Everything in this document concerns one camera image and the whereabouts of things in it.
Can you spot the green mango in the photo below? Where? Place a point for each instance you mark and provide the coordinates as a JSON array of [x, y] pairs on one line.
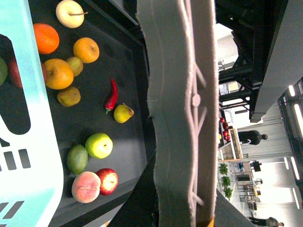
[[77, 159]]

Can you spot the pink peach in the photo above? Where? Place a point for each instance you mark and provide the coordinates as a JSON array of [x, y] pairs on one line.
[[86, 187]]

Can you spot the red apple right front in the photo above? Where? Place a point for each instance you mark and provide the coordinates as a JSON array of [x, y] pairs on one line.
[[109, 181]]

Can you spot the yellow orange apple rear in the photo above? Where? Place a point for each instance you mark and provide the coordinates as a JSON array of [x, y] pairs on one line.
[[86, 49]]

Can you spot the olive kiwi front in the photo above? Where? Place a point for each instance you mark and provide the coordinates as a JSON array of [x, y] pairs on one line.
[[69, 96]]

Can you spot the red chili pepper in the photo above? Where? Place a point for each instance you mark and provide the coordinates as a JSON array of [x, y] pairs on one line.
[[110, 104]]

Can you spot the green apple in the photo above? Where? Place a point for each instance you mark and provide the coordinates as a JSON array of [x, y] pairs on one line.
[[99, 145]]

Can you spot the black fruit shelf tray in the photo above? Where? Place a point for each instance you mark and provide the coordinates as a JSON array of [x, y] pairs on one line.
[[122, 57]]

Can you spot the green yellow pear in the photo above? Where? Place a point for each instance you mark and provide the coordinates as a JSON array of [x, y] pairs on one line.
[[123, 113]]

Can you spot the green lime front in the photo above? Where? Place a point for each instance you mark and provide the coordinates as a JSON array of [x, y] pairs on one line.
[[3, 71]]

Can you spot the light blue shopping basket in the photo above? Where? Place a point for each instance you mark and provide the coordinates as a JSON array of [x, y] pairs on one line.
[[31, 176]]

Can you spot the olive kiwi rear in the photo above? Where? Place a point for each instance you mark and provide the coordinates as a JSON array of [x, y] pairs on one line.
[[76, 65]]

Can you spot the yellow orange apple front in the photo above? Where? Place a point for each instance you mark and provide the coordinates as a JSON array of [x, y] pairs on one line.
[[59, 74]]

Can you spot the red apple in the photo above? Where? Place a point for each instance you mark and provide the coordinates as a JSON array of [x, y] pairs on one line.
[[15, 75], [109, 181]]

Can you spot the small orange tangerine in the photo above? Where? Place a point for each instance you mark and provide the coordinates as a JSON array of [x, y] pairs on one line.
[[47, 38]]

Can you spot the grey basket handle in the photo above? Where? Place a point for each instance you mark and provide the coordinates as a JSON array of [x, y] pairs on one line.
[[182, 100]]

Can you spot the red apple centre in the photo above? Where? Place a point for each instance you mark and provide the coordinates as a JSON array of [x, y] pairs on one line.
[[15, 75]]

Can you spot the olive kiwi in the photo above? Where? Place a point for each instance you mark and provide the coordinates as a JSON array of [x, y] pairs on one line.
[[76, 65], [69, 96]]

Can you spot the white pear with stem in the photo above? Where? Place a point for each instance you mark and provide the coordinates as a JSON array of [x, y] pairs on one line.
[[70, 13]]

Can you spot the yellow orange apple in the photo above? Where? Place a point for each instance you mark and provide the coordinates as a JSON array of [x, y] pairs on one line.
[[59, 74], [86, 49]]

